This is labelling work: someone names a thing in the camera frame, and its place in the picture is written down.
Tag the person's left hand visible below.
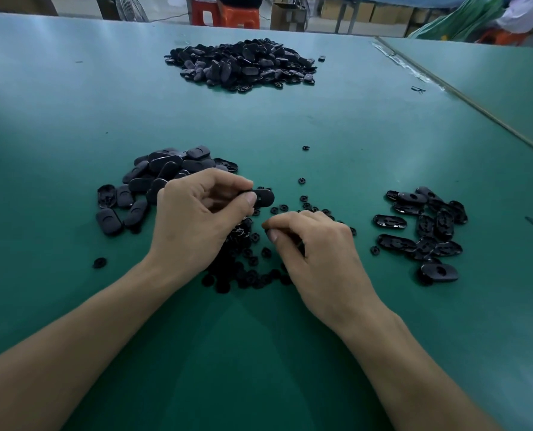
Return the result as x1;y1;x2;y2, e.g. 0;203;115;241
145;168;259;286

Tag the person's right hand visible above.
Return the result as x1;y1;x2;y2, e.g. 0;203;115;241
263;211;384;336

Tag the pile of small black buttons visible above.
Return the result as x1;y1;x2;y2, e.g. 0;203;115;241
201;195;358;295

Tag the pile of black oval shells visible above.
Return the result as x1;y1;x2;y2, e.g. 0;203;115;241
370;186;470;286

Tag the person's left forearm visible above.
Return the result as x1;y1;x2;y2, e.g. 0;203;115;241
0;256;191;431

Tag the person's right forearm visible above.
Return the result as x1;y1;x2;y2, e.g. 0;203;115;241
343;305;501;431

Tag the red plastic stool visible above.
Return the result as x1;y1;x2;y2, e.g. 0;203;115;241
477;28;526;47
191;0;218;28
219;2;261;31

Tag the grey floor fan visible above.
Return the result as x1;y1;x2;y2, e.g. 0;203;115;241
96;0;149;22

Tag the small open cardboard box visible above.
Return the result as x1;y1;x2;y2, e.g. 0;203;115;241
271;0;309;32

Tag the green striped bag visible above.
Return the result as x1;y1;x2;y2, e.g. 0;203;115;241
410;0;505;43

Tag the long blue work table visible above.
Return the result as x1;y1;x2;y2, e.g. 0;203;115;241
311;0;474;10

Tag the large brown cardboard box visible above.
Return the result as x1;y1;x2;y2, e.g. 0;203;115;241
0;0;58;16

